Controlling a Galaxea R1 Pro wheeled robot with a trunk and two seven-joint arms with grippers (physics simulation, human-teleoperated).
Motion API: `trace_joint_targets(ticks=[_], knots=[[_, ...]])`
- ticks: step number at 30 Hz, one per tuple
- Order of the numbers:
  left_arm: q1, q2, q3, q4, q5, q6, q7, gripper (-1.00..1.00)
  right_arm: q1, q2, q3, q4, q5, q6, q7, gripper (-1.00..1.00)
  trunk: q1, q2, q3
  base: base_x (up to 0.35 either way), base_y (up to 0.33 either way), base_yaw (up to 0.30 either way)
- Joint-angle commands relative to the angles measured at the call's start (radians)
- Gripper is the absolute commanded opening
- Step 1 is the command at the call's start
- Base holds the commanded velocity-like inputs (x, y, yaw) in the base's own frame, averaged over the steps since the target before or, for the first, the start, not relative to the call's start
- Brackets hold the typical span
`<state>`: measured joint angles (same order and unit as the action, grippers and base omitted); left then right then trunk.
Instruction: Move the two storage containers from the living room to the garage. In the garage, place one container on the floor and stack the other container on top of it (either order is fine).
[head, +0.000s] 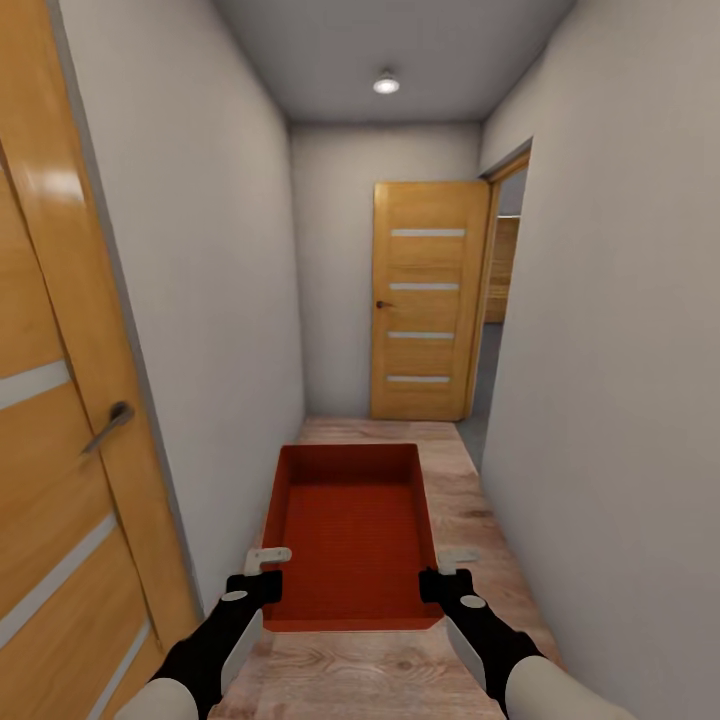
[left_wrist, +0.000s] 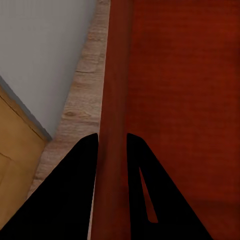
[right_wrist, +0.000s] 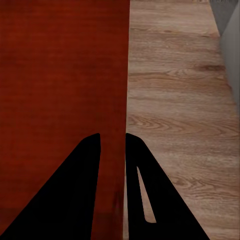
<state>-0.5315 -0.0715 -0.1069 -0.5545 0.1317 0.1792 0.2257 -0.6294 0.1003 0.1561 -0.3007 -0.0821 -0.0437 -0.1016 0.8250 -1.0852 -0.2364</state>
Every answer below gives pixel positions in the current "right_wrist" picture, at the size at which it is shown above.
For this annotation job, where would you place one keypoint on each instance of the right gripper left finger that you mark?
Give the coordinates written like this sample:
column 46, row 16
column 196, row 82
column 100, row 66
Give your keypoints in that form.
column 63, row 208

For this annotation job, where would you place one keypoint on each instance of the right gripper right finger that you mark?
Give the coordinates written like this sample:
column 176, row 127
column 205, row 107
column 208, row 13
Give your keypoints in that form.
column 174, row 220

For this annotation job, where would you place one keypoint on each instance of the storage box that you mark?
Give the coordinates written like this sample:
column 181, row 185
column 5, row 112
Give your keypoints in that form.
column 63, row 77

